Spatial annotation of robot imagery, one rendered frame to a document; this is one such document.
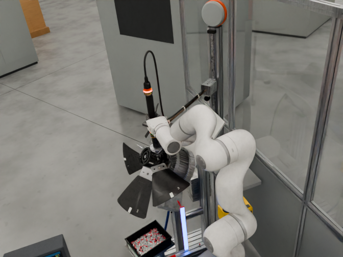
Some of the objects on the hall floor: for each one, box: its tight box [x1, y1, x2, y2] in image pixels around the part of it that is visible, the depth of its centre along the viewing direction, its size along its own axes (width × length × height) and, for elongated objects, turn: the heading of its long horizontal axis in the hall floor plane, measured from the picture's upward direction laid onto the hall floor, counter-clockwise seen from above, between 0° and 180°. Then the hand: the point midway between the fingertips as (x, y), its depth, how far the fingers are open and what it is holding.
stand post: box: [197, 164, 211, 242], centre depth 247 cm, size 4×9×115 cm, turn 29°
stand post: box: [170, 211, 184, 252], centre depth 247 cm, size 4×9×91 cm, turn 29°
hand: (151, 116), depth 175 cm, fingers closed on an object, 4 cm apart
